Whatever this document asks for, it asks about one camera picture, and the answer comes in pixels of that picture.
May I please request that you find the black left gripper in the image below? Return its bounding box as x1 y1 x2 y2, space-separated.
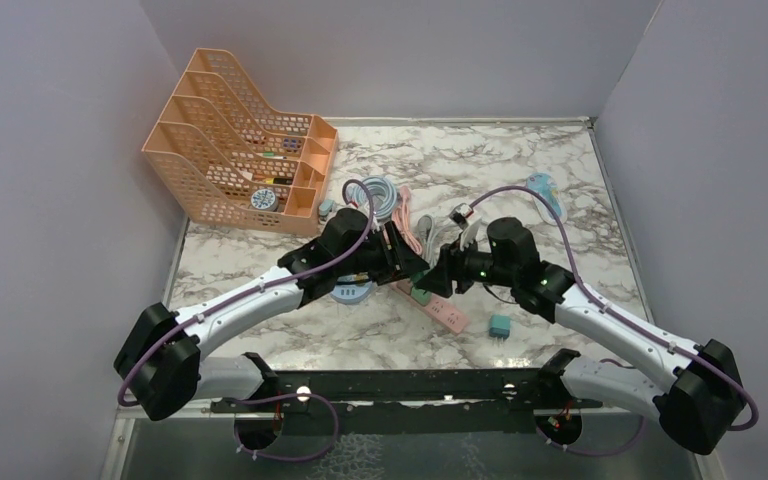
336 222 430 287

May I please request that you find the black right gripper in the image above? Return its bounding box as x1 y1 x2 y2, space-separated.
418 231 517 297

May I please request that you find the green plug adapter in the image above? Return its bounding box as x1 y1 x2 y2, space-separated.
410 287 432 307

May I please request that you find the teal plug adapter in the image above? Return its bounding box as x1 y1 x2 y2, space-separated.
488 314 512 341

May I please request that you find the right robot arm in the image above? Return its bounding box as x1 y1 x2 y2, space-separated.
418 217 748 455

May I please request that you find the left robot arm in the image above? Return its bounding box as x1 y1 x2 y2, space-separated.
113 208 429 421

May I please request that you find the pink long power strip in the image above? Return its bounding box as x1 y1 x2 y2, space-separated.
390 279 470 334

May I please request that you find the blue round power strip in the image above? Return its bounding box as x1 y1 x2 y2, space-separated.
330 282 375 305

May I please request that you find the blue white oval device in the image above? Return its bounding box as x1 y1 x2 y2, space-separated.
526 172 567 225

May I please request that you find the blue round tin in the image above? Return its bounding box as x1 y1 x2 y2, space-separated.
250 188 280 212

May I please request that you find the orange mesh file organizer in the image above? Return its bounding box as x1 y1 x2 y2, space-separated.
142 48 339 236

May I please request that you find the pink coiled cable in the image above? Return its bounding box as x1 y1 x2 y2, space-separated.
383 185 425 256

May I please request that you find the grey coiled cable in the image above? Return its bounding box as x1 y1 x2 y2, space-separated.
415 215 458 266

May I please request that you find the light blue coiled cable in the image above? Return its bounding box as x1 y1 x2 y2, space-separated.
345 176 400 223

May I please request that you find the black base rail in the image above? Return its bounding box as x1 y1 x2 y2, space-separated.
210 368 601 436

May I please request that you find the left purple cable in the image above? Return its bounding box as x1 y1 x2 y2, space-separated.
117 178 377 464

